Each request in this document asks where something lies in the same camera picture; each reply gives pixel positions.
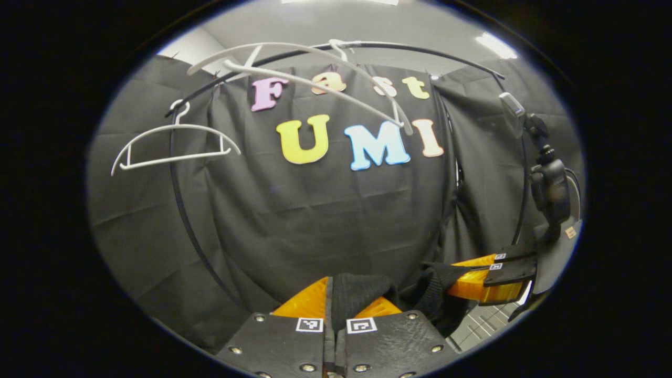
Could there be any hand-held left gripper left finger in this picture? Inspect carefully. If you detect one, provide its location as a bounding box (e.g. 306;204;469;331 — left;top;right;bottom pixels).
215;276;335;378

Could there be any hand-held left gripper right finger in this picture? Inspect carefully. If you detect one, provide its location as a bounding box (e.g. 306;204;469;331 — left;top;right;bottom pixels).
335;296;459;378

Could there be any black jacket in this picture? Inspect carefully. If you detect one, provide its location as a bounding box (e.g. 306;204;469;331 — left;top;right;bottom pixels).
331;262;476;337

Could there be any white plastic hanger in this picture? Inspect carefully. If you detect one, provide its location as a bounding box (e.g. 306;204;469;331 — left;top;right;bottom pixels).
111;100;242;176
186;39;414;136

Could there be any black backdrop cloth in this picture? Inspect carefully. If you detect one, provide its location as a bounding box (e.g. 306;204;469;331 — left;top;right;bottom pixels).
87;52;586;352

